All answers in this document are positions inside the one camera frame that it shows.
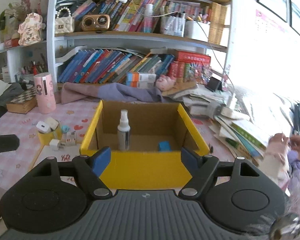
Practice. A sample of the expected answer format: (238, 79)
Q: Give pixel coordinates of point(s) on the white spray bottle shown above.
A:
(123, 131)

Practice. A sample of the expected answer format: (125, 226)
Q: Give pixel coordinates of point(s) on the yellow cardboard box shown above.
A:
(143, 166)

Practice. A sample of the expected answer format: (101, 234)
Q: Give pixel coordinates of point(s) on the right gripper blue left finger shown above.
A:
(88, 172)

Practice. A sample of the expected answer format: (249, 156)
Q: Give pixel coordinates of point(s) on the upper row of books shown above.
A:
(128, 17)

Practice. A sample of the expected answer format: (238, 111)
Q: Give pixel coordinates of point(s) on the white bookshelf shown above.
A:
(209, 37)

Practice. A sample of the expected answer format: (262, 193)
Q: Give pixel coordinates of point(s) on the wooden chess box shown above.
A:
(23, 103)

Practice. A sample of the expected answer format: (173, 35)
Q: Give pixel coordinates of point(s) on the red book box set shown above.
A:
(188, 66)

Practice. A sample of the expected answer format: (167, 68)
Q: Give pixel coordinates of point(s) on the pen holder with pens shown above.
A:
(33, 68)

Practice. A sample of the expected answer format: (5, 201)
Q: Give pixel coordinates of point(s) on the purple pink cloth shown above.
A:
(71, 92)

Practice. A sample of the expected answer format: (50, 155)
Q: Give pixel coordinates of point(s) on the row of books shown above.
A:
(105, 65)
(128, 17)

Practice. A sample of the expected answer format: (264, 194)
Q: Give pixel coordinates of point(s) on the pink humidifier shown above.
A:
(44, 93)

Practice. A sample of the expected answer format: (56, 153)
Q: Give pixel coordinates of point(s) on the white charger in roll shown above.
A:
(43, 127)

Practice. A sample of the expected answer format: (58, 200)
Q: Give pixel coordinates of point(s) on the small white red box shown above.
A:
(69, 138)

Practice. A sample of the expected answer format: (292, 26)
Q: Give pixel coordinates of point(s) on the orange white box stack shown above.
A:
(140, 80)

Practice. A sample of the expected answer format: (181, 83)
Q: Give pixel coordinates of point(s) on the yellow tape roll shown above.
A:
(46, 138)

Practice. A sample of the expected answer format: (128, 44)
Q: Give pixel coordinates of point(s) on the gold retro speaker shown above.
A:
(95, 23)

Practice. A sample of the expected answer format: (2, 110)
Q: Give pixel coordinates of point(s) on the black phone stand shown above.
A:
(214, 84)

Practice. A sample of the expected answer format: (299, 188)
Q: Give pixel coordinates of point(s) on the lower row of books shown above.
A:
(105, 65)

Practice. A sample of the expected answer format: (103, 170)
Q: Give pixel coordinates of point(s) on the pink pig toy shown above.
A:
(165, 83)

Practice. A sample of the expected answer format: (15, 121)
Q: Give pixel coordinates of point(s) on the clear stationery organizer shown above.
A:
(173, 25)

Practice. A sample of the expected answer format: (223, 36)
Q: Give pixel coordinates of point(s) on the teal round toy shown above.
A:
(65, 129)

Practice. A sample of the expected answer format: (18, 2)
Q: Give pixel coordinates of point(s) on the white plug adapter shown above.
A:
(56, 145)

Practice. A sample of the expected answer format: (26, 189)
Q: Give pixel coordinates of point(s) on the small blue block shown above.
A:
(164, 146)

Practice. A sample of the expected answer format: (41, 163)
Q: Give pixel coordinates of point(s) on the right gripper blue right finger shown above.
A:
(202, 170)

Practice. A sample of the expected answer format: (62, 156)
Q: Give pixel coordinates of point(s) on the pile of magazines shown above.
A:
(224, 122)

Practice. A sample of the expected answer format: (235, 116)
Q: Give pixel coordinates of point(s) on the pastel gradient bottle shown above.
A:
(147, 19)

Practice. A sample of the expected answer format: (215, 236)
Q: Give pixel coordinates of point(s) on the white quilted pearl handbag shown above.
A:
(64, 24)

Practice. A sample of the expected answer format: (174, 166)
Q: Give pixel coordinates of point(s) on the cream square case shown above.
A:
(52, 123)

